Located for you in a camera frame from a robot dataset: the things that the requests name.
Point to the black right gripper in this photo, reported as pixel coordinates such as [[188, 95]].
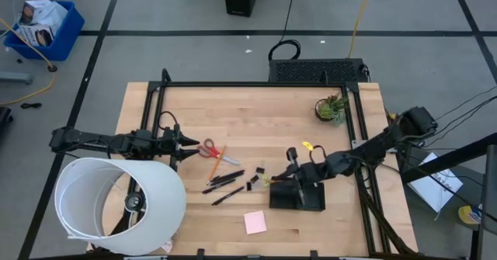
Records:
[[314, 172]]

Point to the black table clamp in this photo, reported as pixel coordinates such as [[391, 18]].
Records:
[[200, 254], [313, 255]]

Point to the white printed carton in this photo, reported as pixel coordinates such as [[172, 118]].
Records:
[[33, 35], [46, 13]]

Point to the black aluminium table frame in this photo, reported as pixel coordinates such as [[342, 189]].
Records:
[[252, 84]]

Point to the yellow plug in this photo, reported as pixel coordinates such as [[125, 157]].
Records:
[[392, 116]]

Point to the grey metal foot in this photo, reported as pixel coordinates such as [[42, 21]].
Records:
[[15, 77]]

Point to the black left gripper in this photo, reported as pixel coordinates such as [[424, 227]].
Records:
[[170, 143]]

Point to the black binder clip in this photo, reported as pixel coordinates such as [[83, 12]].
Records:
[[254, 179], [260, 170], [249, 186]]

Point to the white lamp shade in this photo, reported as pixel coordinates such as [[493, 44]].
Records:
[[163, 198]]

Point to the orange pencil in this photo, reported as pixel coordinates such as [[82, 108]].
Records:
[[217, 163]]

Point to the white paper sheet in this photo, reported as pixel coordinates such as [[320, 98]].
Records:
[[435, 190]]

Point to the black lamp socket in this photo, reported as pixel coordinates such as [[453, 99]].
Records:
[[134, 202]]

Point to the black mesh desk organizer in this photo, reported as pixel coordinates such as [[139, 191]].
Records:
[[315, 200]]

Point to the black caster base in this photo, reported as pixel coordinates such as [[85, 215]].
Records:
[[4, 118]]

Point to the white paper tag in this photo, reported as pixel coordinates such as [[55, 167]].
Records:
[[167, 246]]

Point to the pink sticky note pad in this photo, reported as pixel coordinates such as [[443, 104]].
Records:
[[255, 222]]

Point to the small black floor item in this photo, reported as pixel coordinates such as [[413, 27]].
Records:
[[31, 106]]

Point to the grey mounting plate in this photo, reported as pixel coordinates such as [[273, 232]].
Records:
[[359, 144]]

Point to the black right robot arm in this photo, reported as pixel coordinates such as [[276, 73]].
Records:
[[388, 139]]

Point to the black diagonal bar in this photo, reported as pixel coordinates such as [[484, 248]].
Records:
[[446, 161]]

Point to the black vented case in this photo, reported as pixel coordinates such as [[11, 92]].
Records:
[[310, 70]]

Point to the blue plastic bin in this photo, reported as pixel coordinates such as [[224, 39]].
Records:
[[66, 39]]

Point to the grey vertical post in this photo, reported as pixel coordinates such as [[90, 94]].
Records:
[[490, 198]]

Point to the potted succulent plant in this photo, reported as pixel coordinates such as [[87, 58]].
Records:
[[330, 109]]

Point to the black pen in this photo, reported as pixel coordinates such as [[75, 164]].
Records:
[[218, 186], [228, 196], [229, 173], [227, 179]]

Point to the black floor puck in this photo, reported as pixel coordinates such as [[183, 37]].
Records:
[[52, 68]]

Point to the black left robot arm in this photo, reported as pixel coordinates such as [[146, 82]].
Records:
[[77, 137]]

